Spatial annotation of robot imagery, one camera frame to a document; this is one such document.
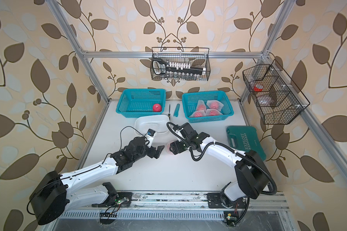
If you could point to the white plastic tray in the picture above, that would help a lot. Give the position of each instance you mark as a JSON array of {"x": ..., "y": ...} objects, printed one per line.
[{"x": 154, "y": 122}]

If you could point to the back black wire basket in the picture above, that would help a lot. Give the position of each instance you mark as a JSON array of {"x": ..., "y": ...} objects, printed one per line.
[{"x": 195, "y": 56}]

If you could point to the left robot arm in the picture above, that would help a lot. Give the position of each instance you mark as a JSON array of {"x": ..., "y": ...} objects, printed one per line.
[{"x": 58, "y": 193}]

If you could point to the side black wire basket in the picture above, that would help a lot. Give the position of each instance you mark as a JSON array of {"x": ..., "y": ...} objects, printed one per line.
[{"x": 281, "y": 100}]

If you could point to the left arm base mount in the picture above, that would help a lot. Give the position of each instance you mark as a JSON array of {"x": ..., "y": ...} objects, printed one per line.
[{"x": 118, "y": 199}]

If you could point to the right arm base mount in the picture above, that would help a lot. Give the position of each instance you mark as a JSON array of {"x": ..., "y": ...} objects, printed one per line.
[{"x": 220, "y": 200}]

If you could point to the left teal plastic basket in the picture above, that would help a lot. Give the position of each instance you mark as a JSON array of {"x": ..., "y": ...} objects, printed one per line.
[{"x": 134, "y": 103}]

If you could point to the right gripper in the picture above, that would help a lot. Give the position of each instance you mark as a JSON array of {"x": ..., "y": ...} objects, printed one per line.
[{"x": 176, "y": 145}]

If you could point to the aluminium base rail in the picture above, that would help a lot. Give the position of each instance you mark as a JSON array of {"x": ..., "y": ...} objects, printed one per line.
[{"x": 170, "y": 205}]

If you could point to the right teal plastic basket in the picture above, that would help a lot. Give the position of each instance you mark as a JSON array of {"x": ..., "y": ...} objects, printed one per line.
[{"x": 190, "y": 100}]

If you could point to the black white tool set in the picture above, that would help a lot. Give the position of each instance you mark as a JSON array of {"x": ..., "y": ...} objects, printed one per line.
[{"x": 161, "y": 67}]

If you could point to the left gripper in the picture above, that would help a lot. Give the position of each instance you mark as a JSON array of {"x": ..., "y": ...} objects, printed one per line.
[{"x": 152, "y": 153}]

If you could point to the teal knife sheath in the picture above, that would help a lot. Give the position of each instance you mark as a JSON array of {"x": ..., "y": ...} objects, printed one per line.
[{"x": 176, "y": 112}]

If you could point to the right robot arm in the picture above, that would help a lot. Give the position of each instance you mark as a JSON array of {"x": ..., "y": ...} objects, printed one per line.
[{"x": 252, "y": 176}]

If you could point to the green tool case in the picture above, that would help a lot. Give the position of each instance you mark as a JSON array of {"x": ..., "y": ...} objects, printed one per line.
[{"x": 245, "y": 138}]

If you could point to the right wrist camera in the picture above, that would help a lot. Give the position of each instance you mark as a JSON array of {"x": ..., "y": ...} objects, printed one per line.
[{"x": 187, "y": 131}]

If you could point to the teal plastic basket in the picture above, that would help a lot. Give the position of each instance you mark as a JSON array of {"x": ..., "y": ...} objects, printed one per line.
[
  {"x": 190, "y": 100},
  {"x": 134, "y": 103}
]

